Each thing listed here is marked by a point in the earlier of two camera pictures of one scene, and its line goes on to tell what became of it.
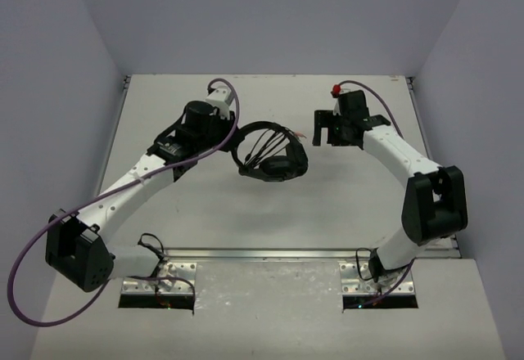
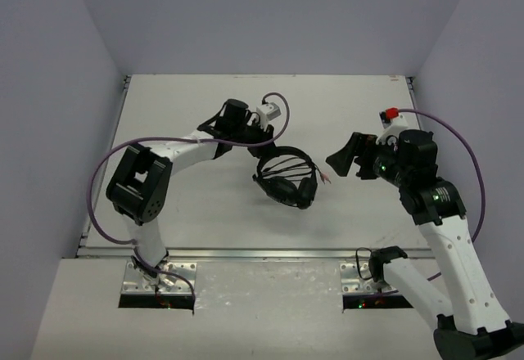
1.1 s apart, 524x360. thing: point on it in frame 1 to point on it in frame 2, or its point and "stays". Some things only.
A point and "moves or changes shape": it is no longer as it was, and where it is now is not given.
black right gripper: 326,119 to 363,146
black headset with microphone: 268,151 moves or changes shape
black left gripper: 231,127 to 257,135
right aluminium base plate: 352,282 stays
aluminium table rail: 258,254 stays
